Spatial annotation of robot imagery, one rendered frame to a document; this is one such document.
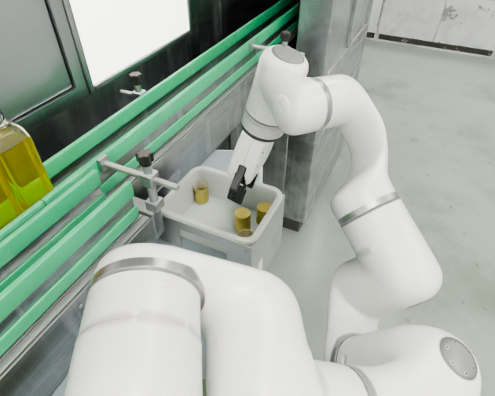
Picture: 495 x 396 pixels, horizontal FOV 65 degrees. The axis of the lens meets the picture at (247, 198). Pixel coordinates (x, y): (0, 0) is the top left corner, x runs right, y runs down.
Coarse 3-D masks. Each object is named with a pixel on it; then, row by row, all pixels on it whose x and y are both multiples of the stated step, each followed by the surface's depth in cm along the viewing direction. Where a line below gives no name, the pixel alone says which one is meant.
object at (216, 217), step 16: (192, 176) 88; (208, 176) 89; (224, 176) 87; (176, 192) 83; (192, 192) 89; (208, 192) 92; (224, 192) 90; (256, 192) 86; (272, 192) 84; (176, 208) 84; (192, 208) 89; (208, 208) 89; (224, 208) 89; (256, 208) 88; (272, 208) 79; (192, 224) 76; (208, 224) 85; (224, 224) 85; (256, 224) 85; (240, 240) 72
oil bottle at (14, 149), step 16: (0, 128) 54; (16, 128) 56; (0, 144) 54; (16, 144) 56; (32, 144) 58; (0, 160) 55; (16, 160) 57; (32, 160) 59; (16, 176) 57; (32, 176) 60; (48, 176) 63; (16, 192) 59; (32, 192) 61; (48, 192) 64
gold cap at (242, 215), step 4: (240, 208) 83; (244, 208) 83; (236, 212) 82; (240, 212) 82; (244, 212) 82; (248, 212) 82; (236, 216) 81; (240, 216) 81; (244, 216) 81; (248, 216) 81; (236, 220) 81; (240, 220) 81; (244, 220) 81; (248, 220) 82; (236, 224) 82; (240, 224) 82; (244, 224) 82; (248, 224) 82; (236, 228) 83; (240, 228) 82; (244, 228) 82; (248, 228) 83
